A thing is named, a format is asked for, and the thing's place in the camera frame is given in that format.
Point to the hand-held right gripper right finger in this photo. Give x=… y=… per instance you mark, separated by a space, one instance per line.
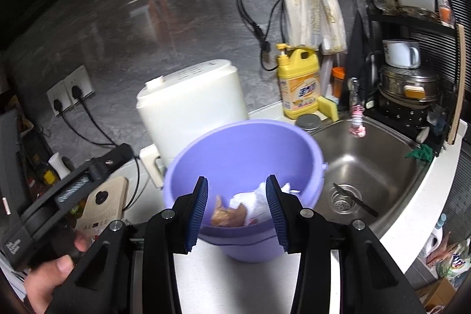
x=276 y=218

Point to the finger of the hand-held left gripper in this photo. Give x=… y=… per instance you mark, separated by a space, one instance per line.
x=110 y=161

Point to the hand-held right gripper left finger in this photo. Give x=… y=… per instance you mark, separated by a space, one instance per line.
x=197 y=218

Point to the white tissue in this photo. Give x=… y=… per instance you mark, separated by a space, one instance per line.
x=290 y=188
x=250 y=205

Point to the brown paper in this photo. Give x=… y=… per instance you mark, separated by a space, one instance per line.
x=226 y=216

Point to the purple plastic bucket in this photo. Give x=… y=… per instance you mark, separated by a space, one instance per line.
x=239 y=159

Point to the person's left hand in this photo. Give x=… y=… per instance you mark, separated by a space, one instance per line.
x=48 y=277

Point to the cream induction cooker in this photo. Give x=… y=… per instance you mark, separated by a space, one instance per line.
x=110 y=196

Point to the white top oil sprayer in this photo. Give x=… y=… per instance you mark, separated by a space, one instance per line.
x=59 y=165

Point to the sink drain strainer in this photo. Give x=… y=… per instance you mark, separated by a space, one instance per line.
x=344 y=198

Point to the black knife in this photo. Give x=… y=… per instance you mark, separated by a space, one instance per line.
x=364 y=207

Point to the grey round lid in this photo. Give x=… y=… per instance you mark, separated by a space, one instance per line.
x=310 y=121

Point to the cream air fryer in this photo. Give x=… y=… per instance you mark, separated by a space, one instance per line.
x=198 y=100

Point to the steel sink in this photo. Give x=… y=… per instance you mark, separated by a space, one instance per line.
x=375 y=167

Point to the yellow green sponge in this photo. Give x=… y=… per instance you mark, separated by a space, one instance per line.
x=328 y=108

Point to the yellow detergent bottle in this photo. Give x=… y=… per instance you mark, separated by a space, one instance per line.
x=298 y=86

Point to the orange cup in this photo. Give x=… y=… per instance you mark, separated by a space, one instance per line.
x=338 y=78

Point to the green cloth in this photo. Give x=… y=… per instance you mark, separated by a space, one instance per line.
x=421 y=153

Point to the white spray bottle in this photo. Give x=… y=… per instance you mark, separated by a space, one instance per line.
x=436 y=238

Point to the black dish rack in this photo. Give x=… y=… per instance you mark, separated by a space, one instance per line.
x=404 y=115

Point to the cardboard box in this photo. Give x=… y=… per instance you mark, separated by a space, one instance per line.
x=439 y=293

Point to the steel steamer pot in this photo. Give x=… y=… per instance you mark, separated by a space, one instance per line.
x=408 y=82

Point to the white enamel mug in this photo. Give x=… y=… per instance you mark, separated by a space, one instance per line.
x=399 y=54

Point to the hanging chopstick bags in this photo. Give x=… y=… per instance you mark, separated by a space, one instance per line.
x=312 y=12

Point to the wooden board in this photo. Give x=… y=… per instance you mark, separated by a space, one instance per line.
x=456 y=86

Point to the grey wall socket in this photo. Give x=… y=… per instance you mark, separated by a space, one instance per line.
x=86 y=82
x=55 y=93

